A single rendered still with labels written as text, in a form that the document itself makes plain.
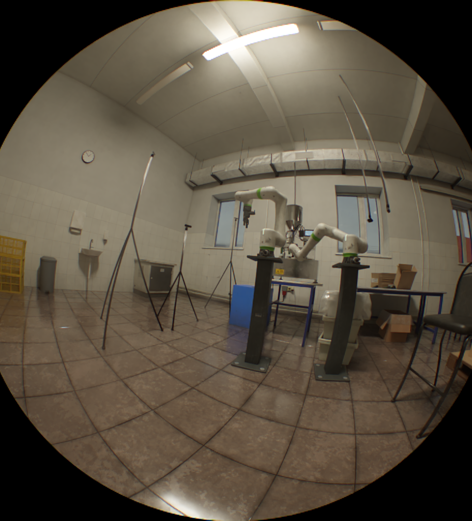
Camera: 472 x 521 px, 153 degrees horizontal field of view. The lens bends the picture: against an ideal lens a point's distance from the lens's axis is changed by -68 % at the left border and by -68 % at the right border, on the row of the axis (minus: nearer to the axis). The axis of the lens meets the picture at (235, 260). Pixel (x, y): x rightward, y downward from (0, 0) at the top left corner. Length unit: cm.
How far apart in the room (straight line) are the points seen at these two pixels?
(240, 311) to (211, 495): 231
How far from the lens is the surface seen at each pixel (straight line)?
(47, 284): 363
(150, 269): 400
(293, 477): 89
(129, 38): 442
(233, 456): 90
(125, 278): 446
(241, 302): 257
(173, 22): 402
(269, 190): 158
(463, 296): 153
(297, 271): 220
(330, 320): 172
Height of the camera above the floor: 77
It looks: 4 degrees up
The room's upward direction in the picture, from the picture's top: 6 degrees clockwise
